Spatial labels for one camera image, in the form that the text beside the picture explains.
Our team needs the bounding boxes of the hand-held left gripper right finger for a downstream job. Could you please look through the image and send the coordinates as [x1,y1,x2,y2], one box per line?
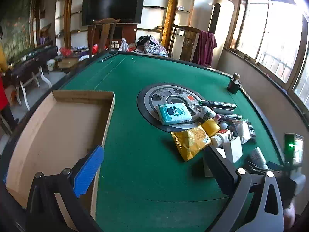
[205,145,284,232]

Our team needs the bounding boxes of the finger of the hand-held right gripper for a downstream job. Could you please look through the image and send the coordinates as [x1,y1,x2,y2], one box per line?
[267,162,285,173]

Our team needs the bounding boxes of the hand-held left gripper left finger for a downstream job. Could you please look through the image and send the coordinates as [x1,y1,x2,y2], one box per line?
[25,145,105,232]

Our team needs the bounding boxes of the small white jar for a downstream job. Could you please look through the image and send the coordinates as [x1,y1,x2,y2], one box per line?
[249,147,268,168]

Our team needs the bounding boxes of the white square box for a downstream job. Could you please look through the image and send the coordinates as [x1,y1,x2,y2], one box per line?
[222,136,243,163]

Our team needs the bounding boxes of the small white bottle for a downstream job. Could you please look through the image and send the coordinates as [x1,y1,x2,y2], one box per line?
[210,129,233,148]

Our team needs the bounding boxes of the yellow foil packet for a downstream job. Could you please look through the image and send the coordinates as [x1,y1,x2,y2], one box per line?
[170,125,213,162]

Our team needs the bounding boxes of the yellow round jar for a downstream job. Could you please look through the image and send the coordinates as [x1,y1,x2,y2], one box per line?
[201,118,221,137]

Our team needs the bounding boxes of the black and clear packet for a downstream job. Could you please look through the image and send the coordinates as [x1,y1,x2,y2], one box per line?
[229,119,257,144]

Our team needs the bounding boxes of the shallow cardboard box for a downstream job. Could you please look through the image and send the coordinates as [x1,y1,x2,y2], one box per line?
[5,90,115,232]

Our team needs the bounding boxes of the black cosmetic tube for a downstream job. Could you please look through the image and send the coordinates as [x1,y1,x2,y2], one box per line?
[214,113,243,121]

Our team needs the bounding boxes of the white bottle green label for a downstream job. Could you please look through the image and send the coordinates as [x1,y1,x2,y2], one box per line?
[202,106,217,122]

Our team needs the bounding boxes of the green-capped silver tube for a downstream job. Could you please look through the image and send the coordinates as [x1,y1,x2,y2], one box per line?
[198,100,237,110]

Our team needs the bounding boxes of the teal tissue pack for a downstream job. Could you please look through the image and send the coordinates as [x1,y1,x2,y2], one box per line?
[157,102,193,125]

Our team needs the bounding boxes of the person's right hand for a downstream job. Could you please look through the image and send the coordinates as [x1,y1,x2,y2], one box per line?
[283,202,297,231]

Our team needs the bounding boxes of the small black bottle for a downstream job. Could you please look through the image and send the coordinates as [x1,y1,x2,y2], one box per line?
[226,72,242,95]

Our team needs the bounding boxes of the round metal table centre disc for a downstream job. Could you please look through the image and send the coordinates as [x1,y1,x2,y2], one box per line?
[136,83,218,133]

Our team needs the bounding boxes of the brown cardboard carton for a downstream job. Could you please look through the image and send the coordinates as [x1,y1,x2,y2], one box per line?
[57,55,81,69]

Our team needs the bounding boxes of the wood framed window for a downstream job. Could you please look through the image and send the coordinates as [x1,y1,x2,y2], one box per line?
[224,0,309,102]

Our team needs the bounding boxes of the dark pen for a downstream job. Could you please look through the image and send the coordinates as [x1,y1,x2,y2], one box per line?
[101,52,119,62]

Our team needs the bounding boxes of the dark mahjong table white legs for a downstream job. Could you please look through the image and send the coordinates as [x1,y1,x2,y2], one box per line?
[5,45,58,110]

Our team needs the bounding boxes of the purple cloth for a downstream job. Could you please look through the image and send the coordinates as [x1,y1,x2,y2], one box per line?
[192,31,218,66]

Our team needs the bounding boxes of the wooden chair carved backrest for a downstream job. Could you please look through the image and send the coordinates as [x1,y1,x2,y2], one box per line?
[168,24,205,62]

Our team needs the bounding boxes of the white standing air conditioner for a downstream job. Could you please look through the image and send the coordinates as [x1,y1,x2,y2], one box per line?
[208,0,235,69]

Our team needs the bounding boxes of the floral fabric bag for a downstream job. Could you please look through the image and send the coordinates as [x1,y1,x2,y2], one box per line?
[136,35,168,56]

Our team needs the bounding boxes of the dark wooden armchair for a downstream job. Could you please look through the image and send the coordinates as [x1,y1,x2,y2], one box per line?
[88,18,121,59]

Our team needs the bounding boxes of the black flat television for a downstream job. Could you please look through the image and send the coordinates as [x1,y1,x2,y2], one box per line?
[81,0,146,26]

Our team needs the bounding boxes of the large floral wall painting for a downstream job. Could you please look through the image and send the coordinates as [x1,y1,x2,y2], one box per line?
[0,0,34,61]

